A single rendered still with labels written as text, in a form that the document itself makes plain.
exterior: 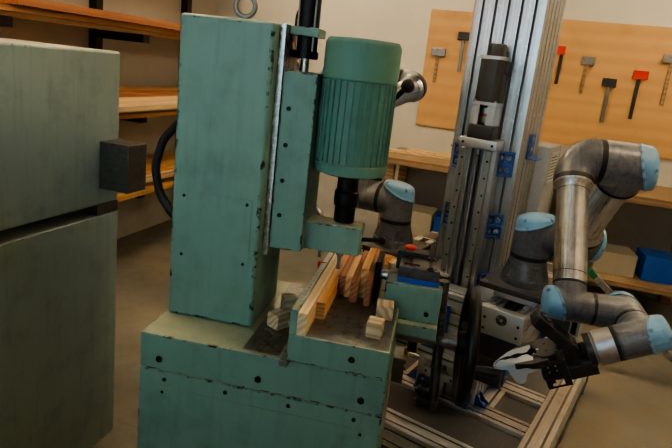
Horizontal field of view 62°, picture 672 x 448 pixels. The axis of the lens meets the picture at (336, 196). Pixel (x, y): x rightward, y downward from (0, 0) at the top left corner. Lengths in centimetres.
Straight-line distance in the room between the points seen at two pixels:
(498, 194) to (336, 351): 108
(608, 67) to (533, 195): 239
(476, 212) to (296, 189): 87
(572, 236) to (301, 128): 69
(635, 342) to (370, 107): 74
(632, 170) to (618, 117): 303
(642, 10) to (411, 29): 163
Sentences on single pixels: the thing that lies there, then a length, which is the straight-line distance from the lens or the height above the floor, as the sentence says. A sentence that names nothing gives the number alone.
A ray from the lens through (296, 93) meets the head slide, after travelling 128.
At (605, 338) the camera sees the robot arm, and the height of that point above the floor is 95.
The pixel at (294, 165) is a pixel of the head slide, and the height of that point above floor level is 121.
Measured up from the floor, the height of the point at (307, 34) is 150.
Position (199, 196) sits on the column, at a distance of 135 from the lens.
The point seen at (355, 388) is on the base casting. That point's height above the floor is 77.
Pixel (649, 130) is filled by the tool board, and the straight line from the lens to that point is 462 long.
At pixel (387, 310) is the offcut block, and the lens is 128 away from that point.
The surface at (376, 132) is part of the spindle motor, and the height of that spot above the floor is 131.
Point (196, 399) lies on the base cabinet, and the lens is 141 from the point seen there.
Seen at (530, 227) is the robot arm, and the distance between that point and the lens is 186.
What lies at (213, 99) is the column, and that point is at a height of 134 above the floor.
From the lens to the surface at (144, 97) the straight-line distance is 374.
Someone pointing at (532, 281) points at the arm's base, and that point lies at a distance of 190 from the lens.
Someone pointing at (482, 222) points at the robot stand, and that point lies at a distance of 202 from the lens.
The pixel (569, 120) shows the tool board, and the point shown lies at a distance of 455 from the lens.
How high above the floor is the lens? 144
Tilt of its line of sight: 13 degrees down
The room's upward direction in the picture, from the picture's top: 6 degrees clockwise
